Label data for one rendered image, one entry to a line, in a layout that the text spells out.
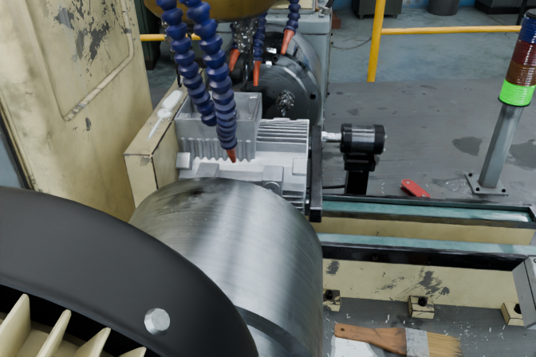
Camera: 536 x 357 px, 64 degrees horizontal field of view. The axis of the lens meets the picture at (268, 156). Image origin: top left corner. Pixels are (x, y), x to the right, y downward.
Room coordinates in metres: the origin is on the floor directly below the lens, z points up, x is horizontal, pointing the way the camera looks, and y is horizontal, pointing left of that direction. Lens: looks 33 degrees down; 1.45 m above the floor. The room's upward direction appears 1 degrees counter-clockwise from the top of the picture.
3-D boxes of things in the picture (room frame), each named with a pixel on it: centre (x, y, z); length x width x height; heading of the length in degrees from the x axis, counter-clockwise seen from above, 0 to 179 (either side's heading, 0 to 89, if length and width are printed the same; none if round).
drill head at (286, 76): (0.94, 0.00, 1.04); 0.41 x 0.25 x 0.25; 174
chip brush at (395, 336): (0.42, -0.21, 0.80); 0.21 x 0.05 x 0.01; 78
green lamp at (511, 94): (0.85, -0.54, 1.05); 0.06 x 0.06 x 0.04
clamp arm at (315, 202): (0.62, -0.09, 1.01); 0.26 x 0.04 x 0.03; 174
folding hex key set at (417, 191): (0.81, -0.35, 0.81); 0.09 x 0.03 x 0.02; 24
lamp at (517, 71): (0.85, -0.54, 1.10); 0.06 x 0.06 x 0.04
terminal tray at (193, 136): (0.61, 0.07, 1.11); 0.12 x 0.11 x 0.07; 84
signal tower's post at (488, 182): (0.85, -0.54, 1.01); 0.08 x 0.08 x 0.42; 84
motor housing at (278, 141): (0.61, 0.03, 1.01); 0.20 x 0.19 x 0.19; 84
